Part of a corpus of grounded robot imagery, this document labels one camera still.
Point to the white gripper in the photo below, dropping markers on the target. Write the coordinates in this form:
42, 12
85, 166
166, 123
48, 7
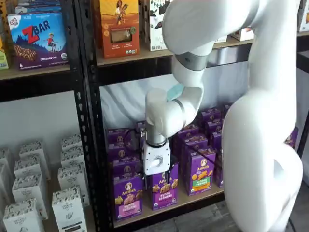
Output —
157, 159

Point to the purple box pink patch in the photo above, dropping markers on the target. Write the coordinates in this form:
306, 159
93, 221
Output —
128, 200

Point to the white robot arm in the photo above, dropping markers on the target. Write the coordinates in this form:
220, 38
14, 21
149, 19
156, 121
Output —
253, 145

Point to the purple box brown bunny print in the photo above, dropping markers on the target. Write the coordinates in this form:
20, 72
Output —
164, 191

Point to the purple box green orange patch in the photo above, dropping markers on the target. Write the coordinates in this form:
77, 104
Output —
200, 171

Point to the black metal shelf rack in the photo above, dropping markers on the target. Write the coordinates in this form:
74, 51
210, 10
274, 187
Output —
36, 89
96, 120

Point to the white pantry box black label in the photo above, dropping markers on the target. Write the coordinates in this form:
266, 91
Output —
68, 212

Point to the white box chocolate squares print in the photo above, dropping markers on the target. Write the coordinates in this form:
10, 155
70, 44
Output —
155, 36

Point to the orange box woman print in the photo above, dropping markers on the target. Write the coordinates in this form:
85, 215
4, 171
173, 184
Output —
118, 29

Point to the white box brown cracker print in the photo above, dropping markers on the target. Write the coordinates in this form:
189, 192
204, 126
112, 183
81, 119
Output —
242, 33

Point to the blue purple Zbar box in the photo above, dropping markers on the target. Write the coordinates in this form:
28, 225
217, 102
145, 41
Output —
38, 41

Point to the green orange snack box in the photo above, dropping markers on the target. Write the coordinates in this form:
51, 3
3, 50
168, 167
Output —
3, 59

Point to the blue snack box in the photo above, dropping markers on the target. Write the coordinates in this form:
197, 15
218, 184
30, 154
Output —
36, 7

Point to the white cardboard snack box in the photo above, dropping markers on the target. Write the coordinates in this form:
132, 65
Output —
304, 17

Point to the yellow brown snack box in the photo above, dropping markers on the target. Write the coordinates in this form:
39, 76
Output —
3, 7

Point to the white cloth backdrop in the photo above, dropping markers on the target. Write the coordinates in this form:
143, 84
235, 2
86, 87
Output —
120, 104

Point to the teal tape stripe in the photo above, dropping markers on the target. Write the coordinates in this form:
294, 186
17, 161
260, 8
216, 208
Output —
173, 93

